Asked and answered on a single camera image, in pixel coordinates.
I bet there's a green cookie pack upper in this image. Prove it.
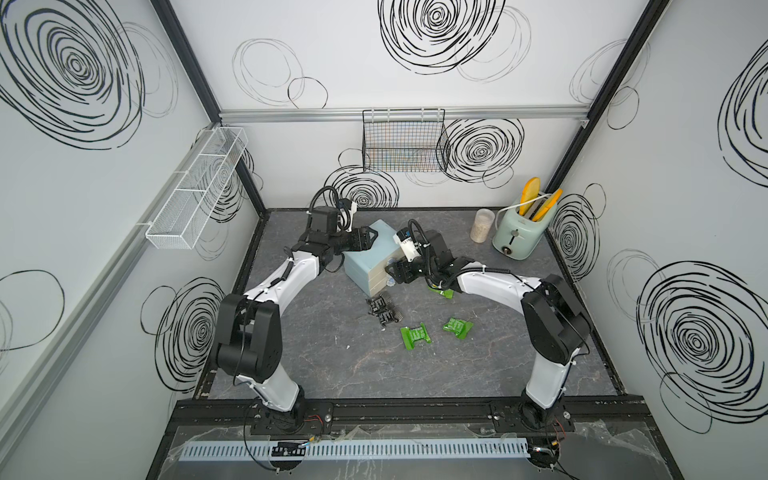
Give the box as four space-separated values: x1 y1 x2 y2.
430 288 454 299

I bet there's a yellow toast slice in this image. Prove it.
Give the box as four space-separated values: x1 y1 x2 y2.
518 177 540 216
532 189 563 222

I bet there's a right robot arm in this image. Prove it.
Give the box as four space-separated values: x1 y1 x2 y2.
385 219 593 430

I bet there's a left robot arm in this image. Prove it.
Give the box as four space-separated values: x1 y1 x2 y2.
210 186 378 430

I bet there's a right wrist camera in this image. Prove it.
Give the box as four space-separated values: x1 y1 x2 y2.
393 232 421 262

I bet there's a green cookie pack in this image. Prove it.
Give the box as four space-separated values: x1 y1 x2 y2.
400 322 432 351
430 288 454 299
442 317 474 340

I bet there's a white slotted cable duct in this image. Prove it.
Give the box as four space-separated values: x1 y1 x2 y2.
179 438 531 462

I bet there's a white mesh wall shelf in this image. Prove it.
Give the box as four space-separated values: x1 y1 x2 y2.
145 126 248 250

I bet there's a black cookie pack left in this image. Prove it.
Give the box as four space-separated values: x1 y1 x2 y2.
366 295 389 316

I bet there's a light blue drawer cabinet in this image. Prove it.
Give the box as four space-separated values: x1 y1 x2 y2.
344 220 405 297

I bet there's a green cookie pack right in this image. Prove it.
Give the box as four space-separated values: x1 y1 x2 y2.
442 317 474 340

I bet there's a yellow toast slice right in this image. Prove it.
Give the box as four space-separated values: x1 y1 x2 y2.
532 189 563 222

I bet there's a black cookie pack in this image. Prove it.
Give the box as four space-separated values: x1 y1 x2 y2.
377 308 402 328
366 295 389 316

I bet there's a yellow toast slice left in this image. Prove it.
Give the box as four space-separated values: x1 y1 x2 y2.
518 177 540 216

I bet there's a green cookie pack left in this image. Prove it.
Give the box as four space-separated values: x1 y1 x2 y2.
400 322 432 351

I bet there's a mint green toaster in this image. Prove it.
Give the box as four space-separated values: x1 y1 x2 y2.
492 206 557 260

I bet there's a clear jar with grains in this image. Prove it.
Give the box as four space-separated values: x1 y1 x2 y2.
469 208 495 244

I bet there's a black wire wall basket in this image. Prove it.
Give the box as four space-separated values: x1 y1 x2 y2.
361 108 447 173

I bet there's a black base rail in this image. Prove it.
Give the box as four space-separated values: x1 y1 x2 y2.
165 396 650 436

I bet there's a black cookie pack right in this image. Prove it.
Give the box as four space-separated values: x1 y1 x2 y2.
377 308 402 328

